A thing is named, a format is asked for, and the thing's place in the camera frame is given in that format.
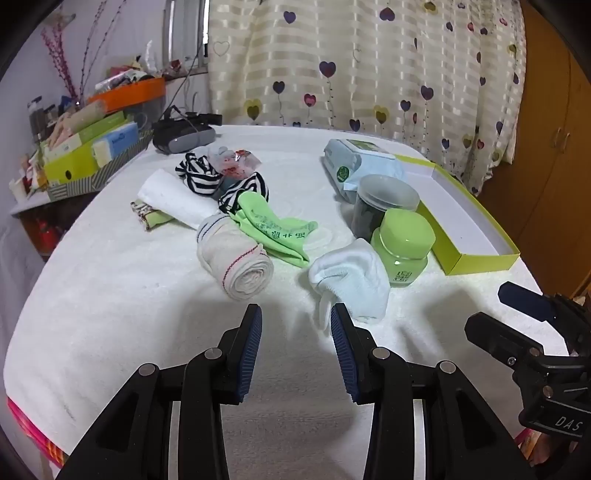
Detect pile of small packets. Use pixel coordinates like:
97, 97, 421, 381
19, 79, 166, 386
95, 39, 185, 91

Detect white folded towel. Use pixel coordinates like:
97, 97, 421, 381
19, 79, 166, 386
140, 169, 218, 230

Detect green cloth red trim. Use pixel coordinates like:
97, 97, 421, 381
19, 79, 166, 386
129, 199, 174, 232

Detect window frame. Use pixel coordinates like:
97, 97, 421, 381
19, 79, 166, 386
161, 0, 213, 77

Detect black white striped sock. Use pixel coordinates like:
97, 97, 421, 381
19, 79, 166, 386
174, 152, 223, 199
218, 172, 270, 214

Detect yellow-green cardboard box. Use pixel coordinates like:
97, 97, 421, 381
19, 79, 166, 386
392, 154, 522, 277

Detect white side table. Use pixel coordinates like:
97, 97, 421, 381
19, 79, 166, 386
8, 184, 52, 219

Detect green jar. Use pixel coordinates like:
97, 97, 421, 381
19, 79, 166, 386
370, 208, 436, 289

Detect purple flower branches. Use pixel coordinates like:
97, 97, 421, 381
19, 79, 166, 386
41, 0, 131, 108

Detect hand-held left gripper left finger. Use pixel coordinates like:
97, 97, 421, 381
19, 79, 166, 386
55, 304, 263, 480

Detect beige pink roll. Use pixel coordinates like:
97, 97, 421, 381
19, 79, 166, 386
46, 102, 108, 149

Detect wooden wardrobe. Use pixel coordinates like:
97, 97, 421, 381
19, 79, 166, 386
475, 0, 591, 305

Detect red container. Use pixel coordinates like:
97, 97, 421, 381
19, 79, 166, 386
21, 212, 62, 262

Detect heart print curtain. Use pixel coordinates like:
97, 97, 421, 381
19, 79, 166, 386
205, 0, 529, 195

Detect pink patterned cloth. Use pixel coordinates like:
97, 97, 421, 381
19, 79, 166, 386
6, 398, 66, 468

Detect cluster of glass jars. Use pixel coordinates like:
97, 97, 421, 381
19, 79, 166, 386
27, 95, 57, 140

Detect blue tissue box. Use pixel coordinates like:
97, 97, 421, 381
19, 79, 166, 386
90, 122, 140, 167

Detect yellow-green carton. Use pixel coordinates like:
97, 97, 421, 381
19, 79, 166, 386
43, 137, 100, 184

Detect black grey headset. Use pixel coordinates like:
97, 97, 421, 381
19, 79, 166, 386
152, 105, 223, 154

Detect green sock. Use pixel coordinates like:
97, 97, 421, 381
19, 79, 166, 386
229, 191, 319, 267

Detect grey striped box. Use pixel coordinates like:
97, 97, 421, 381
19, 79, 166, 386
46, 129, 156, 202

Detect black headset cable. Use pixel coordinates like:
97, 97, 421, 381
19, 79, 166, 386
163, 41, 209, 121

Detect clear packet red contents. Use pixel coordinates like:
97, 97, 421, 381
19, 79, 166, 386
207, 147, 262, 179

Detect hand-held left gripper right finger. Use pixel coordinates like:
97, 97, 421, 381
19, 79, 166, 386
331, 302, 536, 480

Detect orange tray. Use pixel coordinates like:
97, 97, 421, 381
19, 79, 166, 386
88, 76, 166, 114

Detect dark jar frosted lid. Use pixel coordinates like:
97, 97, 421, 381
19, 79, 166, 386
351, 174, 421, 239

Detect green flat box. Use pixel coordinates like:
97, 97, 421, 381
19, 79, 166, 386
76, 111, 128, 145

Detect wet wipes pack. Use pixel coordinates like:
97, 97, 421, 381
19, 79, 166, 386
322, 138, 407, 204

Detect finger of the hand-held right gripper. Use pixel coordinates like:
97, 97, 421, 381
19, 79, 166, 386
464, 312, 548, 373
498, 281, 560, 323

